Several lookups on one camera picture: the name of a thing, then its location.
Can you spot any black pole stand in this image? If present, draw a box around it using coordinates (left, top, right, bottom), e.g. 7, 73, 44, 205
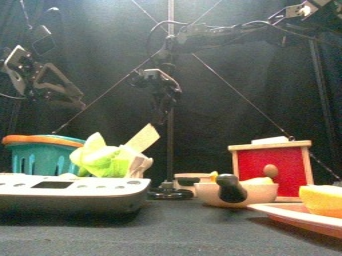
146, 0, 195, 201

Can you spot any teal basket with orange rim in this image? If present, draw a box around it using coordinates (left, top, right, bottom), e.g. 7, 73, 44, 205
0, 133, 87, 177

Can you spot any white block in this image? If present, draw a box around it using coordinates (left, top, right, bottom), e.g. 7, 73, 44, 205
250, 135, 291, 146

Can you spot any white kitchen scale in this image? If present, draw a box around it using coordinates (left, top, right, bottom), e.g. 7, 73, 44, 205
0, 172, 152, 215

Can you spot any black toy pestle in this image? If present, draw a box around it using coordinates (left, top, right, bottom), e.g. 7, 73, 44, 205
215, 173, 248, 204

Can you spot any brown wooden egg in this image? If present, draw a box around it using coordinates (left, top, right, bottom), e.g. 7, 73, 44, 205
262, 163, 281, 180

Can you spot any pale wooden bowl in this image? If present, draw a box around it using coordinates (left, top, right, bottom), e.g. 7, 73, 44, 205
194, 181, 281, 210

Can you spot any yellow toy food piece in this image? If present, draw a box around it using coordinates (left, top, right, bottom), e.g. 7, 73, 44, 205
298, 184, 342, 220

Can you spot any pale round plate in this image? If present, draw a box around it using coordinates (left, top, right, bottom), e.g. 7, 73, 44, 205
246, 201, 342, 240

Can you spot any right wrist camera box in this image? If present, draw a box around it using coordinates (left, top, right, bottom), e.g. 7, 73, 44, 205
142, 68, 174, 83

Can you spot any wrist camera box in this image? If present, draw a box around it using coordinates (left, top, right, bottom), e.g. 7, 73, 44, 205
1, 44, 33, 97
142, 68, 174, 83

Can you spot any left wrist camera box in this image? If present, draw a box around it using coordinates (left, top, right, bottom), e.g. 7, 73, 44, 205
1, 44, 33, 97

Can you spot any red box with wooden frame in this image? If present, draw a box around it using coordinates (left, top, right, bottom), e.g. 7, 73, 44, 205
227, 139, 315, 203

